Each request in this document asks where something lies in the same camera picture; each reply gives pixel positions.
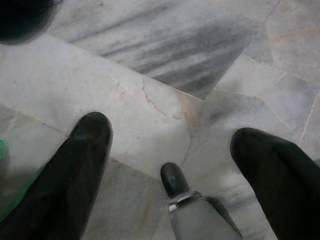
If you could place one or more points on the green plastic object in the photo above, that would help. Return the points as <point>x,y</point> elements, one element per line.
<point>3,147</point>

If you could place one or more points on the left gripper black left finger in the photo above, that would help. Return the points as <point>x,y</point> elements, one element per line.
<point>62,187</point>

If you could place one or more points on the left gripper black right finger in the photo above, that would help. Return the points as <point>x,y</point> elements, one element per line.
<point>282,187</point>

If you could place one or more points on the grey leg with black foot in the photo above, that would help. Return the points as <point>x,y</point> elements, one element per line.
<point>192,220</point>

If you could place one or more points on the black rounded object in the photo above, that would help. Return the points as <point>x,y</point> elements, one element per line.
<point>20,17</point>

